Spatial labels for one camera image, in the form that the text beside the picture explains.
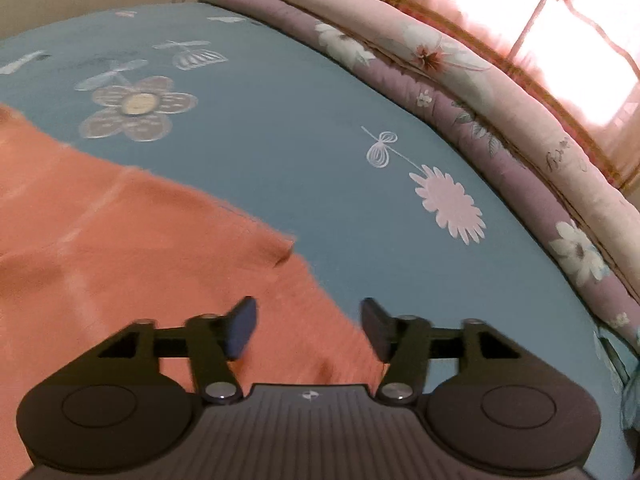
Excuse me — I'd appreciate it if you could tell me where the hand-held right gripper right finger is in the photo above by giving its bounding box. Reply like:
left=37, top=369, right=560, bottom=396
left=361, top=297, right=551, bottom=406

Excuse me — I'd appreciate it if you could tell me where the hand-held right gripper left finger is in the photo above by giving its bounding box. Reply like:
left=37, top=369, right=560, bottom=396
left=65, top=296, right=258, bottom=406

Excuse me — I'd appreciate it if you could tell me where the orange striped sweater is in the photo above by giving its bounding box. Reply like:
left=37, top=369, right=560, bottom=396
left=0, top=104, right=388, bottom=480

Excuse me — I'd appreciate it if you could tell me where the folded floral quilt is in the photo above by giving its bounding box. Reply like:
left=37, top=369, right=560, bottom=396
left=197, top=0, right=640, bottom=346

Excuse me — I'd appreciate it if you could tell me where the pink striped curtain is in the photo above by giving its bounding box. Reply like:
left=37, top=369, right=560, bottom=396
left=380, top=0, right=640, bottom=191

